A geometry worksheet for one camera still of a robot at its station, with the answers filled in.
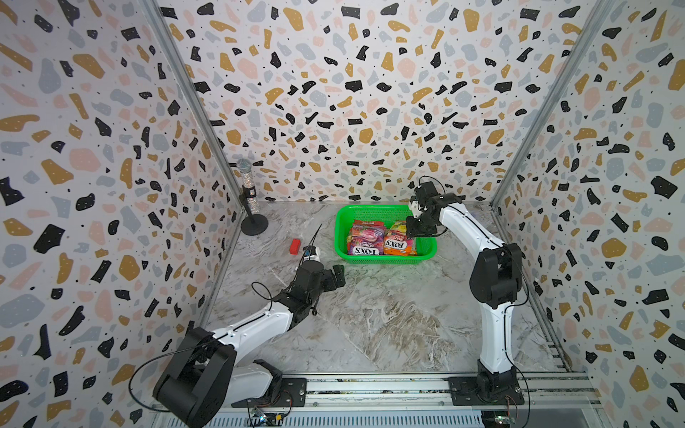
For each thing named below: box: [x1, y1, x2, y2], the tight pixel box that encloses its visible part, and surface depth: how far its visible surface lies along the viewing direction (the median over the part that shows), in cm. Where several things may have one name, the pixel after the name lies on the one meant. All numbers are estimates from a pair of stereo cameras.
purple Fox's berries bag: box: [346, 219, 386, 256], surface depth 102 cm
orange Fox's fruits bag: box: [383, 220, 417, 256], surface depth 100 cm
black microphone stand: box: [239, 184, 269, 237], surface depth 113 cm
